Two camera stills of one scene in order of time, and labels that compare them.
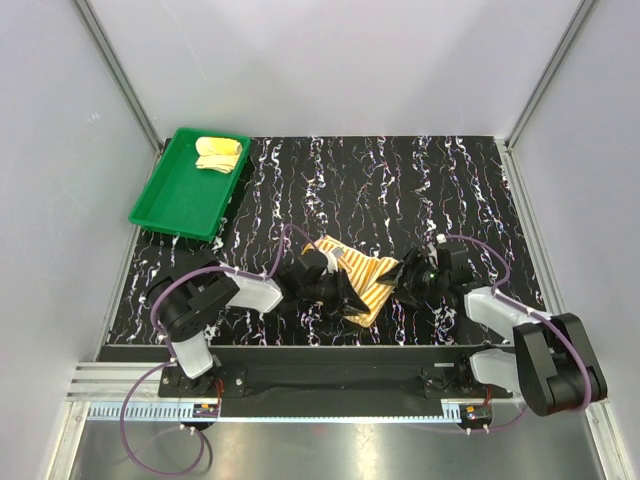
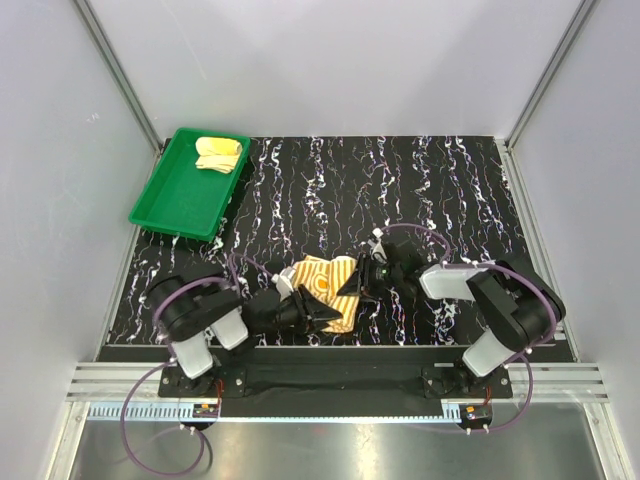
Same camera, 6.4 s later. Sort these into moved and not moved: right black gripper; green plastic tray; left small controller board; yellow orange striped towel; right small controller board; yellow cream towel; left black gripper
Moved: left black gripper; right black gripper; yellow orange striped towel
Not moved: green plastic tray; left small controller board; right small controller board; yellow cream towel
